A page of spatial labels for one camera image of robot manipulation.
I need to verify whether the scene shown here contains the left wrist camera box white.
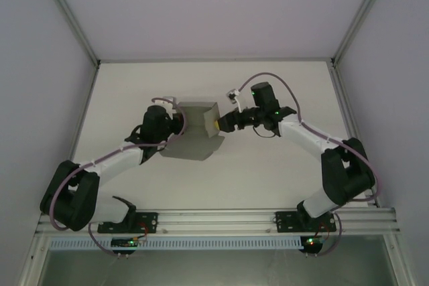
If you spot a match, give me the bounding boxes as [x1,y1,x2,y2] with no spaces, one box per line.
[161,95,179,111]

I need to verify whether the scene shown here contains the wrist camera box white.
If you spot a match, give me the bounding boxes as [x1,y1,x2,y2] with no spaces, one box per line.
[161,95,179,111]
[227,88,246,113]

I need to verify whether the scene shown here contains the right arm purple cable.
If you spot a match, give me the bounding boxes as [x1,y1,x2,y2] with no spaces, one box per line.
[239,71,385,204]

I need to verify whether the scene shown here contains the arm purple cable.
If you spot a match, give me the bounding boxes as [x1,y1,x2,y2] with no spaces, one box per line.
[239,71,385,204]
[48,96,188,232]

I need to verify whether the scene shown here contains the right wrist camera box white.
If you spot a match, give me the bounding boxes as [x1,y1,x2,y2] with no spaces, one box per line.
[227,88,246,113]

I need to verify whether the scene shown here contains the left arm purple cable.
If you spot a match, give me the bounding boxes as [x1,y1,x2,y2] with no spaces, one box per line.
[48,96,188,232]

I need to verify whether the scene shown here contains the aluminium side frame rail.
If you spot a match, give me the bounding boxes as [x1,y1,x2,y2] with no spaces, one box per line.
[328,64,385,208]
[55,64,101,175]

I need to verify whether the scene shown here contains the aluminium mounting rail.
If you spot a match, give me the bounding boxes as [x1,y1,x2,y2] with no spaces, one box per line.
[35,208,402,235]

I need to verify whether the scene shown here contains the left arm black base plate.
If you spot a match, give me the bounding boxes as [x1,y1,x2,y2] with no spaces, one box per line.
[97,211,159,234]

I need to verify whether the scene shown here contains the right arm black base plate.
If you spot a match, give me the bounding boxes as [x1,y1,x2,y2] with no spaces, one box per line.
[274,210,338,234]

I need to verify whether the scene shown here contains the slotted grey cable duct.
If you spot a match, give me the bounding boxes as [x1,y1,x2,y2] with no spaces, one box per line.
[49,236,303,251]

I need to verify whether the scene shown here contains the aluminium frame post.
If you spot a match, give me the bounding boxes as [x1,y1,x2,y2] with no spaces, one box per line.
[35,0,102,66]
[330,0,397,66]

